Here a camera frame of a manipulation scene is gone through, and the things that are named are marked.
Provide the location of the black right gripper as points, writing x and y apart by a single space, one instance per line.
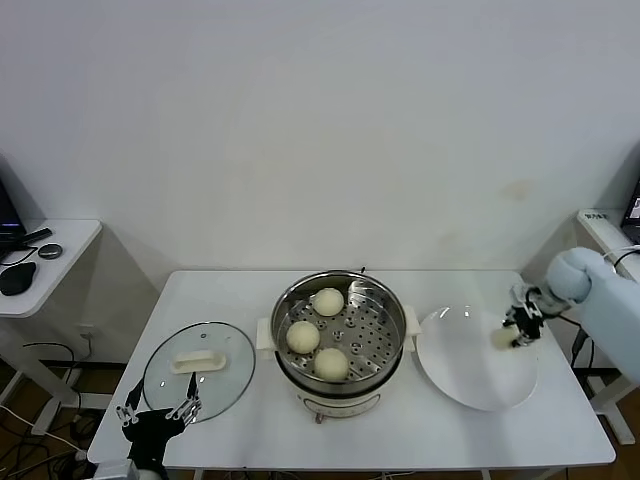
531 322

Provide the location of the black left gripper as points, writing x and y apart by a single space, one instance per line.
152 430

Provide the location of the white steamed baozi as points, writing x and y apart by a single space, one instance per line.
331 364
328 301
303 337
500 340

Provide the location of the glass pot lid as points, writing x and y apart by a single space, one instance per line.
225 340

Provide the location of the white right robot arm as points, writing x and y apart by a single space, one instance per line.
610 310

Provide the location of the stainless steel steamer pot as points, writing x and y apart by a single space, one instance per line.
385 305

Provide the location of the white round plate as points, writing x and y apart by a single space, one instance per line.
465 370

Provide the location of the white side table with label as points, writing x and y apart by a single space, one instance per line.
600 235

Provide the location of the white side table with mouse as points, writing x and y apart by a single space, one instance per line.
65 270

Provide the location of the black laptop with white windows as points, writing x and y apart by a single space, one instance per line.
632 210

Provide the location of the white electric cooker base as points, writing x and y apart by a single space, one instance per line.
340 400

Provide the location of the round black disc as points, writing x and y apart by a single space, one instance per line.
50 251

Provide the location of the black computer mouse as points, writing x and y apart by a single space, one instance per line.
17 278

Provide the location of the black remote stick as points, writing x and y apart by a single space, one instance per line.
37 236

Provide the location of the black laptop with purple screen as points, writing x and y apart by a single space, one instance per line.
7 210

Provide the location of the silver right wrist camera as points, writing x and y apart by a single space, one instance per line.
520 292

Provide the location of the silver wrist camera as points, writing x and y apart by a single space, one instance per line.
117 471
520 292

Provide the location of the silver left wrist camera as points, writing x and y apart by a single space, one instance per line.
117 471

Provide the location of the white wall outlet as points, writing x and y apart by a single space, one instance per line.
87 331

